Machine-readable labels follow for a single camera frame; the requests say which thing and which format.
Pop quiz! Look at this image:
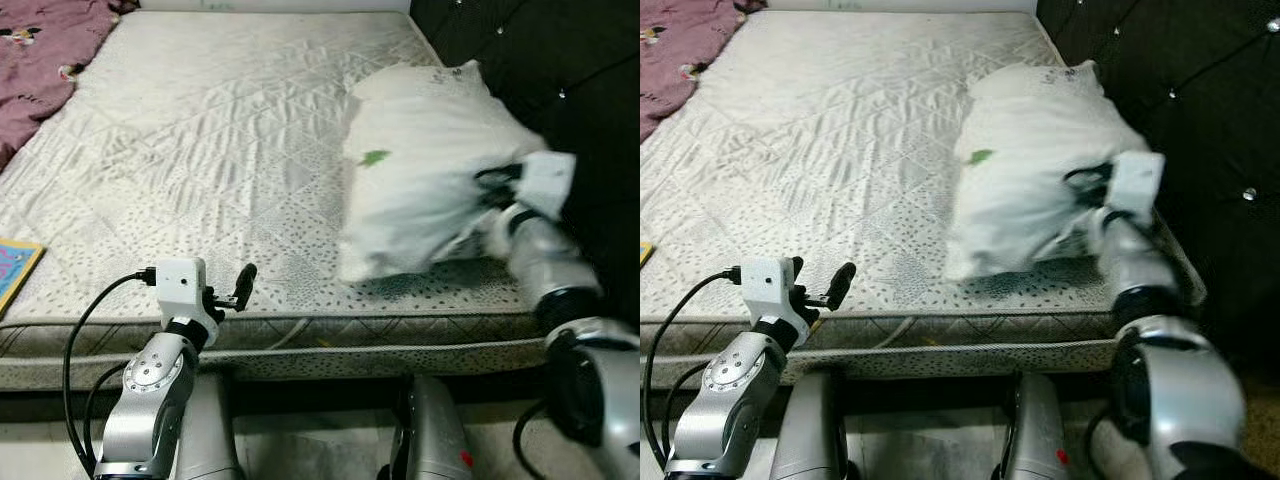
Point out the white pillow with green tree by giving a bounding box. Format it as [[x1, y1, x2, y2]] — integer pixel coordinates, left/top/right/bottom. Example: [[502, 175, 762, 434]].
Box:
[[940, 60, 1151, 283], [335, 60, 551, 286]]

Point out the white quilted mattress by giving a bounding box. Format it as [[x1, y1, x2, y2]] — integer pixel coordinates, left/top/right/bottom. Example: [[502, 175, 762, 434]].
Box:
[[0, 10, 601, 393], [640, 10, 1206, 386]]

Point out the silver robot left leg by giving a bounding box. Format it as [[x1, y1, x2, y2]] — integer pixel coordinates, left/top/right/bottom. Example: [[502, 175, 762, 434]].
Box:
[[175, 370, 246, 480], [770, 370, 851, 480]]

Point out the dark tufted headboard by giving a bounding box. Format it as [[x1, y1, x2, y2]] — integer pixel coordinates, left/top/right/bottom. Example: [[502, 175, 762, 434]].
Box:
[[408, 0, 641, 331], [1035, 0, 1280, 371]]

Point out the pink Mickey Mouse bedsheet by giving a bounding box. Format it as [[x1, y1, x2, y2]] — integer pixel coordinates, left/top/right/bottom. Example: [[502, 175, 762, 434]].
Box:
[[0, 0, 126, 171], [640, 0, 766, 141]]

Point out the brown floor rug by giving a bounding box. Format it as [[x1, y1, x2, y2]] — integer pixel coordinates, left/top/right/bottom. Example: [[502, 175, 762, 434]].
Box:
[[1215, 360, 1280, 471]]

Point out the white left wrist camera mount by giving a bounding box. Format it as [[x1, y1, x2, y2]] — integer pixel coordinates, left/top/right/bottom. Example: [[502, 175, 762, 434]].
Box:
[[152, 257, 209, 323], [740, 257, 798, 323]]

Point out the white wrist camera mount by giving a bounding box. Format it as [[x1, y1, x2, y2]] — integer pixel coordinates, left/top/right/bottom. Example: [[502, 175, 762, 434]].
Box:
[[1108, 150, 1167, 223], [518, 150, 579, 223], [152, 257, 209, 323], [740, 257, 798, 323]]

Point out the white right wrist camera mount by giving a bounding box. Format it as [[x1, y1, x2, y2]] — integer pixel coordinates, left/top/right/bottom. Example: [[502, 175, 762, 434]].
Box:
[[1108, 150, 1167, 223], [518, 150, 579, 223]]

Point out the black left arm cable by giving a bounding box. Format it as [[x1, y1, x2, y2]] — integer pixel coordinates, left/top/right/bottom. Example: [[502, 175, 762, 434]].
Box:
[[62, 265, 159, 466], [645, 265, 746, 466]]

